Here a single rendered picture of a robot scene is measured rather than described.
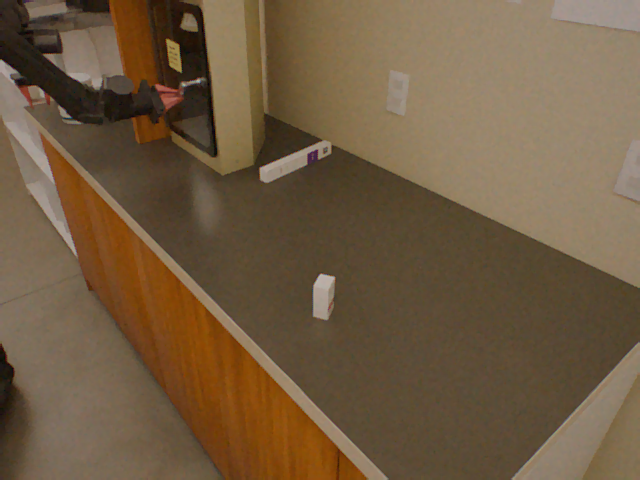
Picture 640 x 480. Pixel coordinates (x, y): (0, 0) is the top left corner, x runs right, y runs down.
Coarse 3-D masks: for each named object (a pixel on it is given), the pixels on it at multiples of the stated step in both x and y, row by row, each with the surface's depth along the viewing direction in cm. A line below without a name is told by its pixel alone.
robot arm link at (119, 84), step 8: (104, 80) 116; (112, 80) 117; (120, 80) 118; (128, 80) 119; (104, 88) 115; (112, 88) 116; (120, 88) 117; (128, 88) 118; (104, 96) 118; (112, 96) 117; (120, 96) 117; (128, 96) 118; (112, 104) 120; (120, 104) 120; (128, 104) 121; (80, 120) 121; (88, 120) 121; (96, 120) 122
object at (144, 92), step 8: (144, 80) 127; (144, 88) 128; (136, 96) 126; (144, 96) 127; (136, 104) 125; (144, 104) 126; (152, 104) 128; (136, 112) 126; (144, 112) 128; (152, 112) 129; (160, 112) 127; (152, 120) 131
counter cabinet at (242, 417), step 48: (48, 144) 193; (96, 192) 157; (96, 240) 184; (96, 288) 223; (144, 288) 151; (144, 336) 176; (192, 336) 128; (192, 384) 145; (240, 384) 111; (624, 384) 99; (240, 432) 124; (288, 432) 98; (576, 432) 85
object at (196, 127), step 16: (160, 0) 133; (176, 0) 127; (160, 16) 136; (176, 16) 129; (192, 16) 122; (160, 32) 140; (176, 32) 132; (192, 32) 125; (160, 48) 144; (192, 48) 128; (160, 64) 148; (192, 64) 131; (176, 80) 143; (192, 80) 134; (208, 80) 128; (192, 96) 138; (208, 96) 130; (176, 112) 150; (192, 112) 141; (208, 112) 134; (176, 128) 155; (192, 128) 145; (208, 128) 137; (192, 144) 149; (208, 144) 140
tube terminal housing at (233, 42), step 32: (192, 0) 122; (224, 0) 121; (256, 0) 139; (224, 32) 125; (256, 32) 142; (224, 64) 129; (256, 64) 144; (224, 96) 133; (256, 96) 147; (224, 128) 137; (256, 128) 150; (224, 160) 142
